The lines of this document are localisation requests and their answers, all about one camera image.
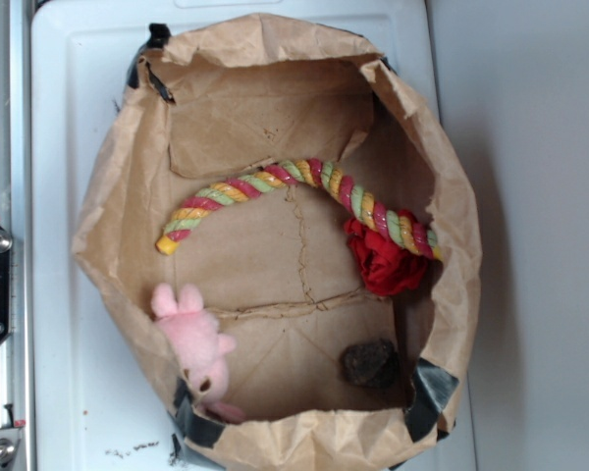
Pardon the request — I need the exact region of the multicolored twisted rope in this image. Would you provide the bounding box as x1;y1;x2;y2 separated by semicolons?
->
156;157;444;262

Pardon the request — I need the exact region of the brown paper bag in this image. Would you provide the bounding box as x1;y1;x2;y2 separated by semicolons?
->
73;13;482;470

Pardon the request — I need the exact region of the red crumpled cloth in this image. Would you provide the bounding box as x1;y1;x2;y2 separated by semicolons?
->
344;209;430;296

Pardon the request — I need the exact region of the pink plush toy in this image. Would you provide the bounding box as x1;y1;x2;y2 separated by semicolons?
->
151;283;244;424

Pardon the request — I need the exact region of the dark brown fuzzy lump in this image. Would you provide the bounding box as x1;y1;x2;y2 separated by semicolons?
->
341;339;400;389

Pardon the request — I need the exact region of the aluminium frame rail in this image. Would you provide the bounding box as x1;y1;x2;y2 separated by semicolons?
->
0;1;37;470

